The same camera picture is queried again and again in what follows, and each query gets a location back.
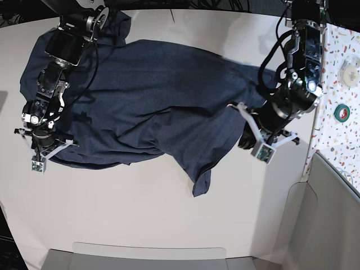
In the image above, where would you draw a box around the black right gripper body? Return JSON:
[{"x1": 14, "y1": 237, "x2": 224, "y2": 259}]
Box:
[{"x1": 30, "y1": 129, "x2": 61, "y2": 158}]

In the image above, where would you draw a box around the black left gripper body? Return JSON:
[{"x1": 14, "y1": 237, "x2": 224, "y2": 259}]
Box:
[{"x1": 246, "y1": 102, "x2": 290, "y2": 143}]

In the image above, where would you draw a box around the dark blue t-shirt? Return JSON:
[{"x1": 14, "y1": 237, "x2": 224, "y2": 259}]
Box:
[{"x1": 19, "y1": 10, "x2": 285, "y2": 197}]

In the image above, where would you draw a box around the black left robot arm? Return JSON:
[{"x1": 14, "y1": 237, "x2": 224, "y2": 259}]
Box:
[{"x1": 247, "y1": 1, "x2": 326, "y2": 145}]

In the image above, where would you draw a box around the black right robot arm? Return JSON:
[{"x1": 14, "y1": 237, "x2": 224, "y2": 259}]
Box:
[{"x1": 16, "y1": 1, "x2": 109, "y2": 162}]

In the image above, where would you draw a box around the green tape roll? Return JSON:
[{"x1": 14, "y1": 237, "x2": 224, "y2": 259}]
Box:
[{"x1": 334, "y1": 103, "x2": 350, "y2": 123}]

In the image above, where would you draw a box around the terrazzo patterned side board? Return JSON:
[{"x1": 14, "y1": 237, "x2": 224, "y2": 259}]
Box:
[{"x1": 303, "y1": 24, "x2": 359, "y2": 190}]

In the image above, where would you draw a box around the clear tape spool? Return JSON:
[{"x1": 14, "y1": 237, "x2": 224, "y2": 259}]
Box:
[{"x1": 337, "y1": 55, "x2": 359, "y2": 88}]

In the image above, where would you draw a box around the grey bin front edge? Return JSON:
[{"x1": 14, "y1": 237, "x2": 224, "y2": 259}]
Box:
[{"x1": 42, "y1": 242, "x2": 255, "y2": 269}]

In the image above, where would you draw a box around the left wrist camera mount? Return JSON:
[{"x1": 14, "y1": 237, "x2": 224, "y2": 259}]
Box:
[{"x1": 227, "y1": 102, "x2": 300, "y2": 164}]

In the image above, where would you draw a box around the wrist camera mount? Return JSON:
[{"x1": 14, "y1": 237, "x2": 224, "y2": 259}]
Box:
[
  {"x1": 14, "y1": 128, "x2": 79, "y2": 173},
  {"x1": 227, "y1": 102, "x2": 300, "y2": 164}
]

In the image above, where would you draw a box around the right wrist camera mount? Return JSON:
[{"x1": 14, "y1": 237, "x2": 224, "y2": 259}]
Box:
[{"x1": 14, "y1": 128, "x2": 79, "y2": 173}]

